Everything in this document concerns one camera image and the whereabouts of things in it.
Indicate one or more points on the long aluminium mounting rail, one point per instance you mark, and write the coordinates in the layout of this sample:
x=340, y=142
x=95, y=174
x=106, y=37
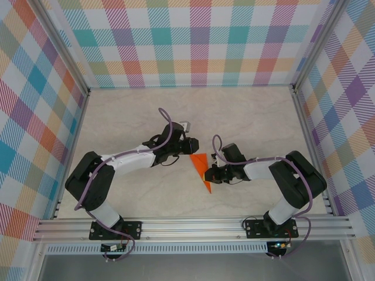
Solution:
x=190, y=229

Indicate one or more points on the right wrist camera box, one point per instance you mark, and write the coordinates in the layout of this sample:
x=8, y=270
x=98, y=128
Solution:
x=216, y=159

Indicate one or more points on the small circuit board green light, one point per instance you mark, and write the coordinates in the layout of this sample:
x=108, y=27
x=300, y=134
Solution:
x=279, y=245

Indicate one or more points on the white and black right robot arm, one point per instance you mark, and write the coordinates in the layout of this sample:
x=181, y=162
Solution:
x=299, y=178

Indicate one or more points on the grey metal shelf plate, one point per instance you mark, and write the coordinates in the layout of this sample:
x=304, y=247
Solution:
x=190, y=269

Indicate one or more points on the tall aluminium frame post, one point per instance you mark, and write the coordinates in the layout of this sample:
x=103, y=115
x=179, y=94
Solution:
x=61, y=47
x=318, y=44

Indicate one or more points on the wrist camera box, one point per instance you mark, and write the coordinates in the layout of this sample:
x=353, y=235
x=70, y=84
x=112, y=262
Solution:
x=216, y=159
x=186, y=126

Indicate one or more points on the short aluminium frame leg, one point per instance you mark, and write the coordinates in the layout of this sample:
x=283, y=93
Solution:
x=35, y=263
x=350, y=260

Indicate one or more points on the orange square paper sheet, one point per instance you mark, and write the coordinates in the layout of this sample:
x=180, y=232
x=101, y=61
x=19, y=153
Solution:
x=199, y=162

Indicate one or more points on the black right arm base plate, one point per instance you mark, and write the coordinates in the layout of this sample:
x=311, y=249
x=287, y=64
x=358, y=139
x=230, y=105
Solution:
x=255, y=229

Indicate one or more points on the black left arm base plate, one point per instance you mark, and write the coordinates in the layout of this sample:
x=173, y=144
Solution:
x=132, y=229

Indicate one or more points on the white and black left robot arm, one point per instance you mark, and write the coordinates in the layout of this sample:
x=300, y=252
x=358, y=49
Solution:
x=88, y=181

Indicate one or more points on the aluminium side rail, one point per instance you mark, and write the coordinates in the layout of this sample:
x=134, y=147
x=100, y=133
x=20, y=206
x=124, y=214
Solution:
x=74, y=146
x=311, y=146

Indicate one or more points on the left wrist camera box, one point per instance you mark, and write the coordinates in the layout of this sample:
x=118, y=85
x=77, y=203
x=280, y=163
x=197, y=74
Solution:
x=186, y=126

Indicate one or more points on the small black circuit board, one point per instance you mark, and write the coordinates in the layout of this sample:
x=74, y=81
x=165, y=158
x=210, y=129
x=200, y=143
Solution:
x=112, y=248

